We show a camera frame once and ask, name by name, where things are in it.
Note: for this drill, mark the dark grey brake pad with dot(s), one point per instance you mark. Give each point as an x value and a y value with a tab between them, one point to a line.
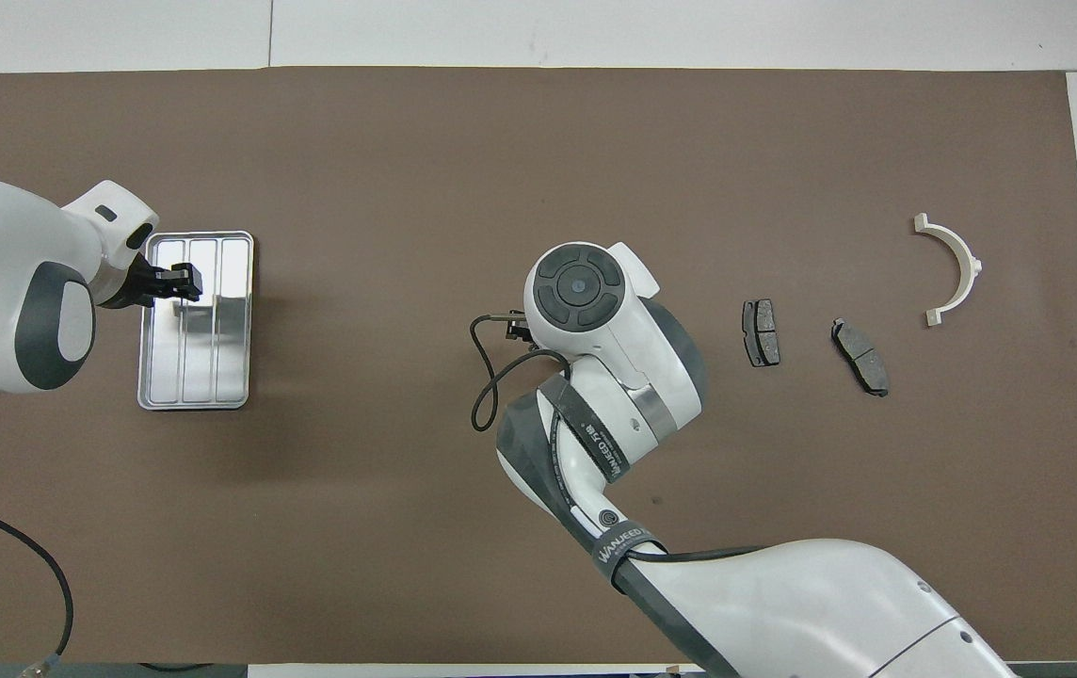
762	332
859	356

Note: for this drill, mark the silver metal tray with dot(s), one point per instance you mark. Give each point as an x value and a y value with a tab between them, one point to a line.
218	358

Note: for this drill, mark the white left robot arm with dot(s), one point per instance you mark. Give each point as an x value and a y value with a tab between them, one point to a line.
2	245

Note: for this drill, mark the brown table mat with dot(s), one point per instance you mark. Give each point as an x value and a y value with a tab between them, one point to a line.
360	518

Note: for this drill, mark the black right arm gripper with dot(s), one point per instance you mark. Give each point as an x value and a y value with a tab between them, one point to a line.
517	330

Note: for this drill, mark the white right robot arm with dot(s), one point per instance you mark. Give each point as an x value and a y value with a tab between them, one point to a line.
783	603

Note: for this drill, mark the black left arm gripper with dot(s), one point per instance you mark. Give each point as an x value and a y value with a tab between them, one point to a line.
145	285

